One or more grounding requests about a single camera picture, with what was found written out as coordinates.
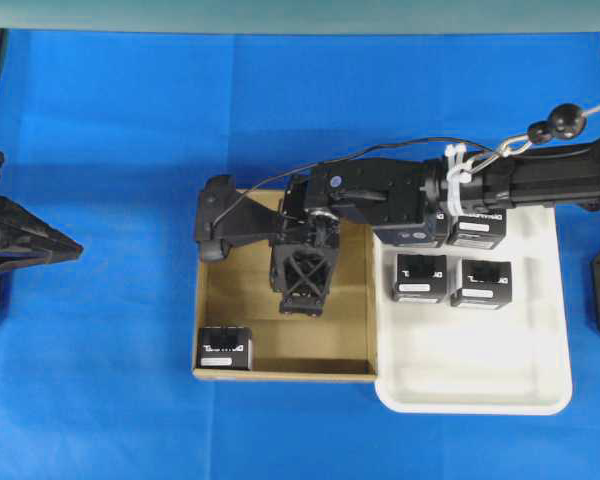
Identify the open brown cardboard box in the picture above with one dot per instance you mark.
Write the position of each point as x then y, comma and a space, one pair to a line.
337, 346

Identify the black box tray top-left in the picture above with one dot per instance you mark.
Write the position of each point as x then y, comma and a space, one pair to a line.
431, 233

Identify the white zip tie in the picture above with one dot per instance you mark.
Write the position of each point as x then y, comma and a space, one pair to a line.
458, 173

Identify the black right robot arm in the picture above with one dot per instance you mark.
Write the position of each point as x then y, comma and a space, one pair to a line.
399, 200

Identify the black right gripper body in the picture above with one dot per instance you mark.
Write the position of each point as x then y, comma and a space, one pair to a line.
304, 252

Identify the black box in carton left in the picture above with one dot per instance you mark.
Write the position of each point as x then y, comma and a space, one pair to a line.
224, 347

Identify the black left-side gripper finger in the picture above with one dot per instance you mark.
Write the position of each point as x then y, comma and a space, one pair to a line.
27, 241

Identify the black box tray bottom-left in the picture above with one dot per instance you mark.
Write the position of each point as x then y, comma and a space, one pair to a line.
420, 278

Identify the black box tray top-right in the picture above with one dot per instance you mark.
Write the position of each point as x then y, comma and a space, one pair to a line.
479, 231

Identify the blue table cloth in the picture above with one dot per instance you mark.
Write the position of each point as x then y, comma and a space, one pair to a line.
108, 138

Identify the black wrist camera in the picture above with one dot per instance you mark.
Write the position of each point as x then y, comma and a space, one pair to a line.
226, 219

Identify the white plastic tray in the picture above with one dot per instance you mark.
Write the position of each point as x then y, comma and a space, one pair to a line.
436, 358

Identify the black box tray bottom-right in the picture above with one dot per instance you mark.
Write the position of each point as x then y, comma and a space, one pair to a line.
481, 284

